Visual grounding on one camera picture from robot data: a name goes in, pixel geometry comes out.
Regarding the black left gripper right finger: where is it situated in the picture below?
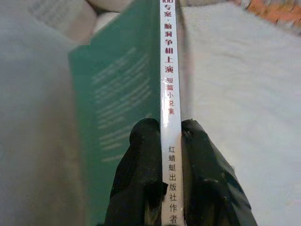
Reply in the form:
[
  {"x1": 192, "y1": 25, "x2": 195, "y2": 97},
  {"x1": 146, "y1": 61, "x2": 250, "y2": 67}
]
[{"x1": 180, "y1": 119, "x2": 258, "y2": 226}]

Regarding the yellow cartoon print blanket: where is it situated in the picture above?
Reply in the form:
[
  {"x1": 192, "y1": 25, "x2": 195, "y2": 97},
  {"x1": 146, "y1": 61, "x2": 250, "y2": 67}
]
[{"x1": 246, "y1": 0, "x2": 301, "y2": 26}]

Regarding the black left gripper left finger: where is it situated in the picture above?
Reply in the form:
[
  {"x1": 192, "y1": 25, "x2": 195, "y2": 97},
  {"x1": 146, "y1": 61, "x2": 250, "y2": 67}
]
[{"x1": 104, "y1": 118, "x2": 169, "y2": 226}]

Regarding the white quilted mattress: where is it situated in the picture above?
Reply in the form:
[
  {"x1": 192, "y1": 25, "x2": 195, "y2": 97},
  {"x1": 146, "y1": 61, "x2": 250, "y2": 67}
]
[{"x1": 181, "y1": 4, "x2": 301, "y2": 226}]

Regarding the green paperback book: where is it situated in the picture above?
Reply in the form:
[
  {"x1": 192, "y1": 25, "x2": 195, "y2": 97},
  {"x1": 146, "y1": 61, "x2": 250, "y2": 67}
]
[{"x1": 68, "y1": 0, "x2": 189, "y2": 226}]

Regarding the grey pillow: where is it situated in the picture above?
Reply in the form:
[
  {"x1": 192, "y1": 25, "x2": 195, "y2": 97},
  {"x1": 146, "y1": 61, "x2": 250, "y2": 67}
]
[{"x1": 0, "y1": 9, "x2": 111, "y2": 226}]

